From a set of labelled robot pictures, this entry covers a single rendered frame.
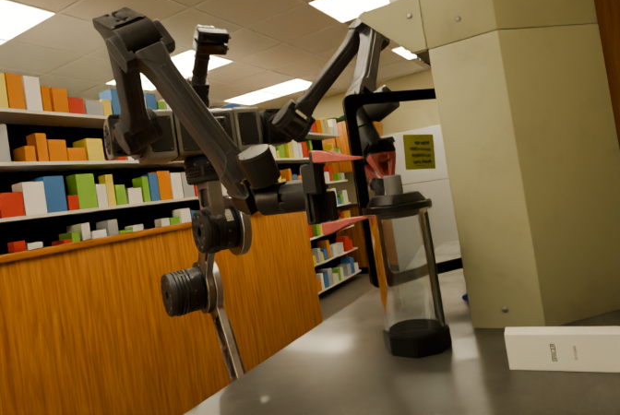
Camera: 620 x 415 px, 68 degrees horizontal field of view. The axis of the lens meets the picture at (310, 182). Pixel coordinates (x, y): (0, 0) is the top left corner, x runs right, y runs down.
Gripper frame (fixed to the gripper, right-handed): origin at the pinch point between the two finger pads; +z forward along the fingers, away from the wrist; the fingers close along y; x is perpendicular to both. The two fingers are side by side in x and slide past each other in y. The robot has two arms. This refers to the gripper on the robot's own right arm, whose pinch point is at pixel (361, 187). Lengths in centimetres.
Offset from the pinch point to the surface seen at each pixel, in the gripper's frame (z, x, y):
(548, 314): 24.0, 9.4, -23.3
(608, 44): 40, 46, 22
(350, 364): -2.1, -8.3, -25.9
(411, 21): 9.5, 8.9, 26.9
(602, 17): 39, 46, 28
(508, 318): 18.3, 8.9, -23.8
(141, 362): -181, 96, -78
